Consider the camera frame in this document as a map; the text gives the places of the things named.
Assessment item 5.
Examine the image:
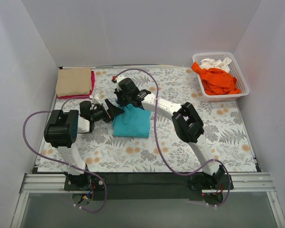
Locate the turquoise t shirt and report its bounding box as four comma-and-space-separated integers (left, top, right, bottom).
113, 104, 151, 138

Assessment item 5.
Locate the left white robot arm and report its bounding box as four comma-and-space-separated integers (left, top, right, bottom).
44, 99, 124, 190

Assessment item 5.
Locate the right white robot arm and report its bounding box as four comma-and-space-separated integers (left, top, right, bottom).
112, 76, 232, 190

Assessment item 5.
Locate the floral table mat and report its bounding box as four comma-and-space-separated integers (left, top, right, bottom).
37, 66, 257, 173

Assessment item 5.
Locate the folded magenta t shirt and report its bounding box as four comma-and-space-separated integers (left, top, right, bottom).
56, 71, 95, 99

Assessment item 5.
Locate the folded tan t shirt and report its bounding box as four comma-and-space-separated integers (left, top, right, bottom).
56, 67, 92, 97

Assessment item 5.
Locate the white t shirt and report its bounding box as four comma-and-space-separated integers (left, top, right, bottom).
200, 57, 232, 73

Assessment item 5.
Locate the orange t shirt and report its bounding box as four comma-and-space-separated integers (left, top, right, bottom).
191, 62, 241, 95

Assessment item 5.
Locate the white plastic basket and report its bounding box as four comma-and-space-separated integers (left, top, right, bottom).
192, 52, 249, 102

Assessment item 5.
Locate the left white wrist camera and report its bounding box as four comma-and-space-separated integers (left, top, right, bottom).
89, 93, 102, 105

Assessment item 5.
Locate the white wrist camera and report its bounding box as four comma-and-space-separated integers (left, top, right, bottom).
89, 93, 102, 105
112, 75, 126, 91

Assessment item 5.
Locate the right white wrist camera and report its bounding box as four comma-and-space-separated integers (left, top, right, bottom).
112, 75, 126, 91

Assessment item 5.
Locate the aluminium frame rail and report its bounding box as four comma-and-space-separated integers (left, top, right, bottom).
21, 172, 275, 193

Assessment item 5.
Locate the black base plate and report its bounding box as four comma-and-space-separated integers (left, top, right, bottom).
64, 172, 234, 204

